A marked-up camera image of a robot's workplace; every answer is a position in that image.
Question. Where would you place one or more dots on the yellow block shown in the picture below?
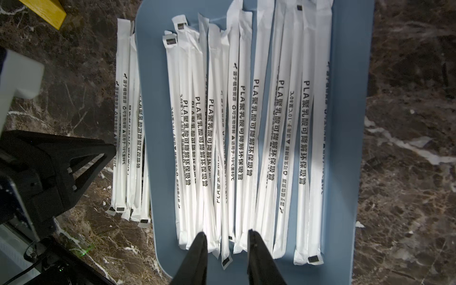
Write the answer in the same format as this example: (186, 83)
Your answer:
(50, 10)

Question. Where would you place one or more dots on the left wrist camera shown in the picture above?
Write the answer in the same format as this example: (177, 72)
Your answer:
(20, 77)

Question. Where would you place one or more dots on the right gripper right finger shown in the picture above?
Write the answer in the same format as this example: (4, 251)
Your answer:
(262, 269)

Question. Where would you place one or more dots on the left pile white straw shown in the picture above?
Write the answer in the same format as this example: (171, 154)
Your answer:
(130, 183)

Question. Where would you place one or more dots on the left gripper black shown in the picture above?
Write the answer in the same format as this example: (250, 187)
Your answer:
(44, 175)

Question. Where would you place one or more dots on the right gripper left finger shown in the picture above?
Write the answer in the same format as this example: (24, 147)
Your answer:
(193, 270)

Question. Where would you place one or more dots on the blue storage box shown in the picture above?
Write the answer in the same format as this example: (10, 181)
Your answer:
(350, 55)

